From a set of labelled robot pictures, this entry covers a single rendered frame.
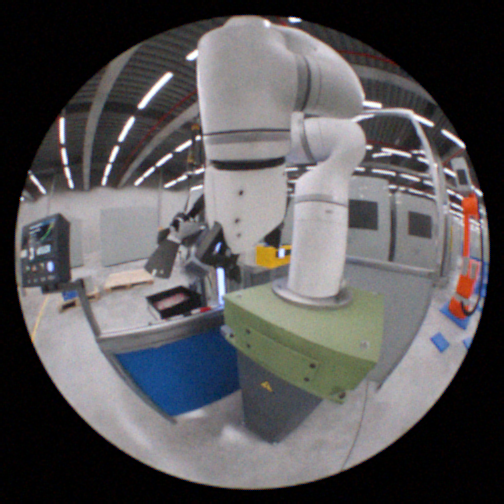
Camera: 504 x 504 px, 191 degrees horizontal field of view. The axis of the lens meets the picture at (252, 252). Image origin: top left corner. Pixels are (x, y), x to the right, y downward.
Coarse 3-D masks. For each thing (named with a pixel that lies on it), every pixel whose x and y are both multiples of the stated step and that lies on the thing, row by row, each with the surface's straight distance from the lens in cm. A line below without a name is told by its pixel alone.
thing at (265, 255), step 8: (256, 248) 74; (264, 248) 70; (272, 248) 68; (280, 248) 72; (288, 248) 77; (256, 256) 75; (264, 256) 71; (272, 256) 68; (288, 256) 78; (264, 264) 72; (272, 264) 69; (280, 264) 74
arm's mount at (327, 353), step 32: (256, 288) 35; (352, 288) 44; (256, 320) 24; (288, 320) 24; (320, 320) 25; (352, 320) 27; (256, 352) 29; (288, 352) 23; (320, 352) 20; (352, 352) 20; (320, 384) 26; (352, 384) 24
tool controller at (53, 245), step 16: (32, 224) 64; (48, 224) 56; (64, 224) 57; (32, 240) 62; (48, 240) 55; (64, 240) 57; (48, 256) 54; (64, 256) 56; (32, 272) 61; (48, 272) 54; (64, 272) 55
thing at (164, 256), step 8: (168, 240) 93; (160, 248) 93; (168, 248) 90; (176, 248) 89; (152, 256) 94; (160, 256) 90; (168, 256) 88; (176, 256) 87; (152, 264) 91; (160, 264) 87; (168, 264) 85; (152, 272) 89; (168, 272) 83
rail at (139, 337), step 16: (160, 320) 60; (176, 320) 58; (192, 320) 59; (208, 320) 62; (224, 320) 67; (112, 336) 59; (128, 336) 58; (144, 336) 58; (160, 336) 59; (176, 336) 61; (112, 352) 64
